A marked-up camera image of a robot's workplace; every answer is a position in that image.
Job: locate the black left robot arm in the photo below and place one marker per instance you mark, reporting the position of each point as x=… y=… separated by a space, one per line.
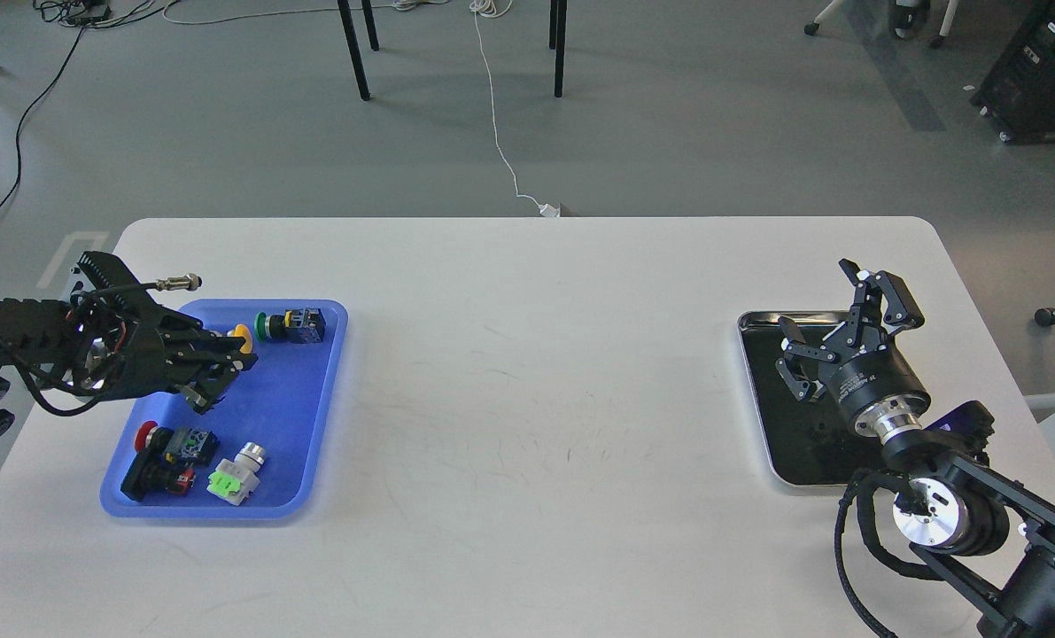
x=109 y=340

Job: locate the black switch with red part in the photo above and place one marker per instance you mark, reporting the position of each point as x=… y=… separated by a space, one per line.
x=149 y=474

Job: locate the silver metal tray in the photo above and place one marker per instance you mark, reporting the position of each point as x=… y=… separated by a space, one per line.
x=807 y=445

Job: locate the black table leg left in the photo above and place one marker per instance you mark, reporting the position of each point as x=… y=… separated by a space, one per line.
x=353 y=44

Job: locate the black table leg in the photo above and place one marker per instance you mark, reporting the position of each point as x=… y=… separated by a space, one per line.
x=557 y=36
x=353 y=44

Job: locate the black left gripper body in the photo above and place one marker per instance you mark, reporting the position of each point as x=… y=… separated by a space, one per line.
x=156 y=355

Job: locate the red push button switch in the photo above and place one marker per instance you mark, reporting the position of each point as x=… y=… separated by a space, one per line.
x=184 y=446

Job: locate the black equipment cart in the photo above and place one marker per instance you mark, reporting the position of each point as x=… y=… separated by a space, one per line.
x=1018 y=94

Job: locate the yellow push button switch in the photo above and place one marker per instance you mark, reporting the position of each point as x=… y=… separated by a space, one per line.
x=245 y=337

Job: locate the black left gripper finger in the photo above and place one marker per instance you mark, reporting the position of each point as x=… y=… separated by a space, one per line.
x=206 y=389
x=206 y=350

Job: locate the white green selector switch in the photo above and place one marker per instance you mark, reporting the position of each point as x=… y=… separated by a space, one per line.
x=234 y=480

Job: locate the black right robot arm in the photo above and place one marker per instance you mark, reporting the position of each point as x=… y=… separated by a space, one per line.
x=936 y=511

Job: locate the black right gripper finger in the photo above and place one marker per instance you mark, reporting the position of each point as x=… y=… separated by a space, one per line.
x=798 y=365
x=882 y=307

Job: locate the black table leg right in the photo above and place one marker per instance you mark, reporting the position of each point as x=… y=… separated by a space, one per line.
x=557 y=36

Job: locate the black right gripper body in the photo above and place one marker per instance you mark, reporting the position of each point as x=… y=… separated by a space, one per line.
x=877 y=393

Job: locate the blue plastic tray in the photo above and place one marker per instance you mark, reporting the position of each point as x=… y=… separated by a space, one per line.
x=281 y=403

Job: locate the white office chair base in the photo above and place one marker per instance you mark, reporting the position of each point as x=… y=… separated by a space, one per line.
x=906 y=20

